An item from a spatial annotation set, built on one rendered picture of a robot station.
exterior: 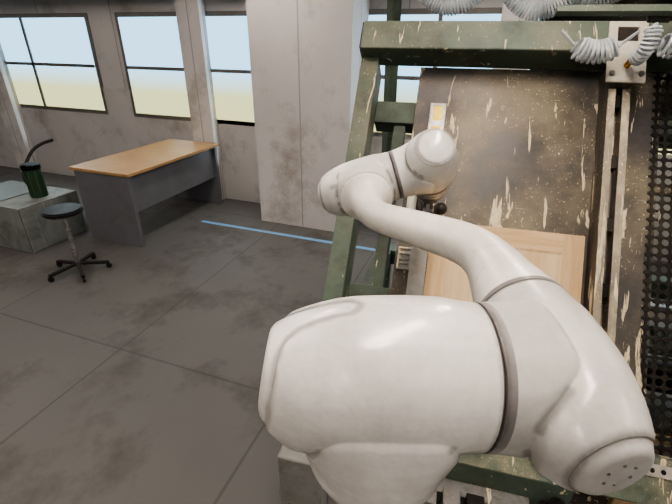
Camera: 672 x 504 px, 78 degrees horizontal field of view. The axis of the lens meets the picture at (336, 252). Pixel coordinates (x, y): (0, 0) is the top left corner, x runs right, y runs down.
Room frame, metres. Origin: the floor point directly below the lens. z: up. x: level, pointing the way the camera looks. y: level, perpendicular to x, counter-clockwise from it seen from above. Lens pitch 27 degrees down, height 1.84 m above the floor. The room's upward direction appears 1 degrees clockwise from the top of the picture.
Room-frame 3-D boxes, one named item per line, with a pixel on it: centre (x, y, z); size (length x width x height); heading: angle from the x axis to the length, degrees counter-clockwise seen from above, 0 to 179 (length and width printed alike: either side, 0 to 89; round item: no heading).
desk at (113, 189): (4.49, 2.02, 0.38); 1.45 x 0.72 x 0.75; 161
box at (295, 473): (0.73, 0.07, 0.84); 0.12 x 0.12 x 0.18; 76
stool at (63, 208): (3.23, 2.31, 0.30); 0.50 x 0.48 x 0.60; 163
